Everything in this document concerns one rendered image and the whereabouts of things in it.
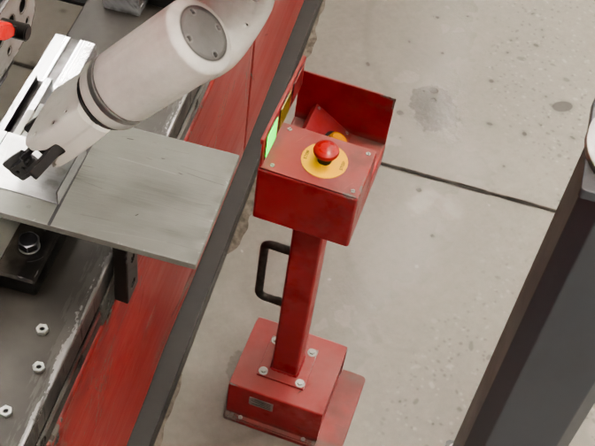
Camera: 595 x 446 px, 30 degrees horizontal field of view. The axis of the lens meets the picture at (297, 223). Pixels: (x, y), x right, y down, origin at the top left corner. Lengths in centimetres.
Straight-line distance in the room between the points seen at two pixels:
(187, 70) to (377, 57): 197
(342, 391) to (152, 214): 112
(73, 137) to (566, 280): 73
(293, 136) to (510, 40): 156
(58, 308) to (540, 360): 76
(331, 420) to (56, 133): 124
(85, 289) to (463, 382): 121
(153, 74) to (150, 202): 25
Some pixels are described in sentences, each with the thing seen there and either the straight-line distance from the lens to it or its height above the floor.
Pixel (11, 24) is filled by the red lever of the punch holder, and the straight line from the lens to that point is 113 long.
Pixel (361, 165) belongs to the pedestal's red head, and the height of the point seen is 78.
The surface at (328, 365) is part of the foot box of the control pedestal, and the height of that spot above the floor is 12.
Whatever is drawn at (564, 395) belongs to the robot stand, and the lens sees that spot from 182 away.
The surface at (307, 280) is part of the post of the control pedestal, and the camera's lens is 196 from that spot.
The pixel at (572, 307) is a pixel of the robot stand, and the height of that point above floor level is 76.
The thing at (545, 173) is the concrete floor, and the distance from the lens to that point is 287.
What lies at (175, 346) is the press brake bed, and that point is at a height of 5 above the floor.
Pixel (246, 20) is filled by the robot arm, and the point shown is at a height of 125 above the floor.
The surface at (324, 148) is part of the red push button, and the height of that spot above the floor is 81.
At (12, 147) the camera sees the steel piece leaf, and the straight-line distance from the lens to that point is 139.
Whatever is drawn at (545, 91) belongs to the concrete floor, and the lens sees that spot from 308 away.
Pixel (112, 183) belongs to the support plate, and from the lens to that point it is 135.
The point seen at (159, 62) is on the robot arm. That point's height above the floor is 126.
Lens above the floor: 202
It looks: 51 degrees down
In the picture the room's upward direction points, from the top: 9 degrees clockwise
